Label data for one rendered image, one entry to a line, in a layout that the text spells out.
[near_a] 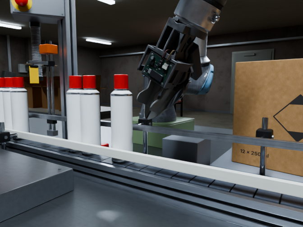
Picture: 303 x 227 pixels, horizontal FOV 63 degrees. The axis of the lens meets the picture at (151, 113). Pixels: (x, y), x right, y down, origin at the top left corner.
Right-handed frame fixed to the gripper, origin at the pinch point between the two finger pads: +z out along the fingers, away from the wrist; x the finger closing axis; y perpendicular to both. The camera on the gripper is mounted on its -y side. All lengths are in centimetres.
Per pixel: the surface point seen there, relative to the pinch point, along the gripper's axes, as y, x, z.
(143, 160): 4.5, 5.4, 7.7
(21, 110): 1.2, -42.1, 26.8
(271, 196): 2.6, 27.7, -2.4
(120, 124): 2.7, -4.4, 5.6
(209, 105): -860, -219, 213
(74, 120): 2.4, -18.3, 14.0
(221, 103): -857, -182, 183
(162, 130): -3.1, 2.9, 3.2
